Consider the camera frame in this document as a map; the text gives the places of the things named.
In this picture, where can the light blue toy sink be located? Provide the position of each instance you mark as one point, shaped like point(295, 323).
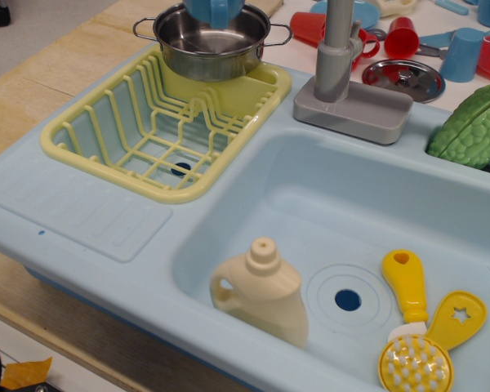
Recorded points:
point(86, 264)

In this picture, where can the grey toy faucet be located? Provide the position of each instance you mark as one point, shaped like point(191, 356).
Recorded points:
point(332, 101)

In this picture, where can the red mug behind faucet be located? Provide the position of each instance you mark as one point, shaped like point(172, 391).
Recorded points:
point(366, 42)

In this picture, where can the red cup lying left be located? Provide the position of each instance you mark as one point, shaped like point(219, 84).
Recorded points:
point(308, 27)

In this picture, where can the steel pot lid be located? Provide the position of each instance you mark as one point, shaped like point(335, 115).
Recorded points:
point(421, 82)

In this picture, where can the steel pot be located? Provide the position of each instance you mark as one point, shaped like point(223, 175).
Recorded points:
point(197, 51)

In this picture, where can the cream toy detergent bottle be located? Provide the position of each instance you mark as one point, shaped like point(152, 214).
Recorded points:
point(260, 288)

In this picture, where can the orange tape piece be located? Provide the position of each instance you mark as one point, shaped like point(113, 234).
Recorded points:
point(20, 375)

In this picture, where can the black caster wheel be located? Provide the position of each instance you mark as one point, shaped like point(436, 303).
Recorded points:
point(5, 15)

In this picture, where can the red cup lying centre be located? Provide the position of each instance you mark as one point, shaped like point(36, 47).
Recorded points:
point(402, 40)

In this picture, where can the yellow dish brush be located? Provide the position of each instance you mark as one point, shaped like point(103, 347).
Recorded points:
point(404, 273)

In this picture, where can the green bumpy toy vegetable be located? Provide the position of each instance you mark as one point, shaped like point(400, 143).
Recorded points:
point(465, 136)

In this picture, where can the yellow star scrubber brush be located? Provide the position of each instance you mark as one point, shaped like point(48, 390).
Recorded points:
point(421, 362)

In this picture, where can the blue plate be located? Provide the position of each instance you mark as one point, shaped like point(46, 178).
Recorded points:
point(364, 11)

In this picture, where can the blue plastic cup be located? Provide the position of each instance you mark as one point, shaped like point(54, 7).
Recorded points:
point(217, 13)

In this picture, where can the blue toy knife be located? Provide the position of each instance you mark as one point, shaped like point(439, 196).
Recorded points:
point(438, 40)

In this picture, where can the blue upturned cup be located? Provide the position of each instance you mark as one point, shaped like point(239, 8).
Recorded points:
point(461, 59)

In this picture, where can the red cup lying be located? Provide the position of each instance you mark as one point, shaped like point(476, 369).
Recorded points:
point(402, 40)
point(308, 27)

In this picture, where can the yellow dish rack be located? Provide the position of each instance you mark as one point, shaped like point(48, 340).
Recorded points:
point(160, 135)

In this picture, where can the cream toy item top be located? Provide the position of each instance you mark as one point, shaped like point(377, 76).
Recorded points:
point(395, 7)

